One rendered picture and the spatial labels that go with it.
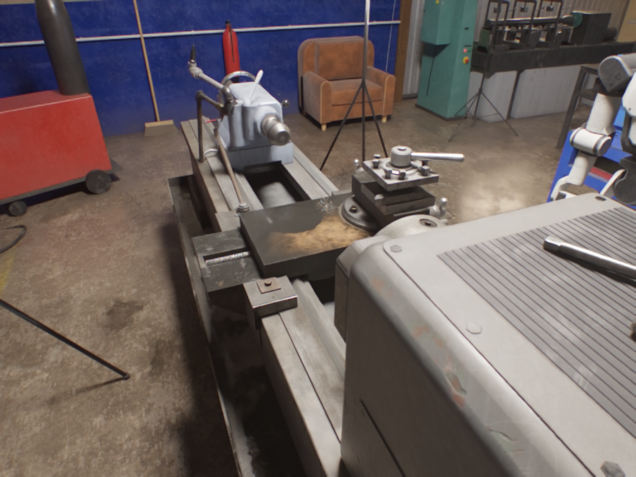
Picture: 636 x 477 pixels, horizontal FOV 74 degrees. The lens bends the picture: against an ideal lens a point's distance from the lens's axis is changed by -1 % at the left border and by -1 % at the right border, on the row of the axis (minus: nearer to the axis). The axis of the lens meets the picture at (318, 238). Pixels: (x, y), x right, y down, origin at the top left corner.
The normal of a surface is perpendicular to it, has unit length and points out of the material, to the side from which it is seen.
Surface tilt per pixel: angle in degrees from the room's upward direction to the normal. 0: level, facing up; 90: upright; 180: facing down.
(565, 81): 90
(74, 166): 90
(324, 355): 0
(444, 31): 90
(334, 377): 0
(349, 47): 79
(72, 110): 90
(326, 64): 98
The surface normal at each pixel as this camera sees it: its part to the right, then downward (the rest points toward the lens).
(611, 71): -0.88, 0.26
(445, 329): -0.36, -0.69
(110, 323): 0.00, -0.84
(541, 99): 0.37, 0.50
